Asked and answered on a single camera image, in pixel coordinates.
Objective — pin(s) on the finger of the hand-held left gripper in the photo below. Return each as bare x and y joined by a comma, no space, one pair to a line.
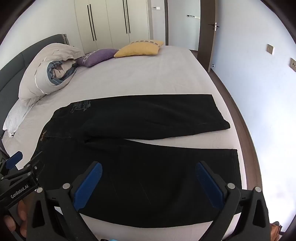
34,166
13,160

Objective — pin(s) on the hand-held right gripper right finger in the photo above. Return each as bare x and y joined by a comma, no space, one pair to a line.
209,183

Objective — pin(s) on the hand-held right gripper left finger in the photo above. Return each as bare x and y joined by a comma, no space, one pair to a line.
89,183

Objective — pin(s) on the black pants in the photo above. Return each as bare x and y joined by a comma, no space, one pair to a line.
138,162

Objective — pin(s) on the person's left hand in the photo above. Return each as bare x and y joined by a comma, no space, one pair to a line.
22,210

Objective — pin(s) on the white pillow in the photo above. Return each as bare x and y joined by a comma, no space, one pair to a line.
16,115

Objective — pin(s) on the orange cloth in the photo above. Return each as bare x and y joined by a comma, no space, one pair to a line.
275,231

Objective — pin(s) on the rolled beige duvet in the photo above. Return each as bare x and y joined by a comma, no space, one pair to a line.
37,76

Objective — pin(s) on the bed with white sheet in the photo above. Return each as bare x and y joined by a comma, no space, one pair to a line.
150,74

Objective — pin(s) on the purple cushion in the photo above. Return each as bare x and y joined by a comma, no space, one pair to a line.
101,55

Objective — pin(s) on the yellow cushion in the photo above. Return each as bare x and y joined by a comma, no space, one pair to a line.
138,49

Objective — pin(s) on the brown wooden door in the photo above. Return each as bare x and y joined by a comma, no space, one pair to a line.
205,34

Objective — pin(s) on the white wardrobe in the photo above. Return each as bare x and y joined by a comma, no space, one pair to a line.
108,23

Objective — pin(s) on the beige wall switch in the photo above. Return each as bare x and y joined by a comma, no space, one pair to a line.
293,64
269,49

